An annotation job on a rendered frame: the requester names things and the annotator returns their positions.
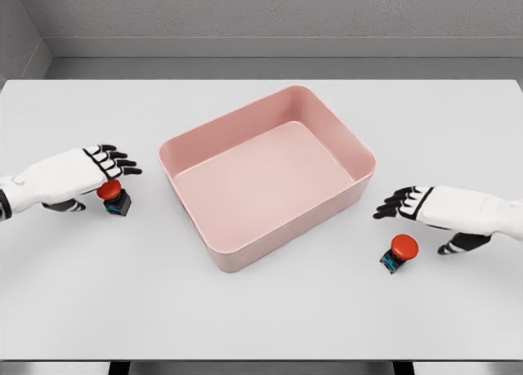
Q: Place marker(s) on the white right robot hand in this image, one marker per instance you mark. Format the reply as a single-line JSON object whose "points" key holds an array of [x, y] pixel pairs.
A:
{"points": [[453, 209]]}

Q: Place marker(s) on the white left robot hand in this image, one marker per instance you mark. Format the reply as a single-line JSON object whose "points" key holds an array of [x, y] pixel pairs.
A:
{"points": [[69, 172]]}

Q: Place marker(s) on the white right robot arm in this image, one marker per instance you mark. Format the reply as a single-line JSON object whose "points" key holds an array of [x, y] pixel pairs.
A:
{"points": [[510, 220]]}

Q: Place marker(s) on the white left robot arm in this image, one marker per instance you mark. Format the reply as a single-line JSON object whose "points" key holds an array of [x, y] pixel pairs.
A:
{"points": [[12, 193]]}

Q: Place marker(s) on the pink rectangular plastic basket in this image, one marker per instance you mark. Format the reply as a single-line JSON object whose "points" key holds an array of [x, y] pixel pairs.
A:
{"points": [[261, 179]]}

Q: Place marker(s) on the red button industrial switch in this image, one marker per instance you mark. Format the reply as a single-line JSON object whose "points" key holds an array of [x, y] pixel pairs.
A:
{"points": [[401, 250], [116, 198]]}

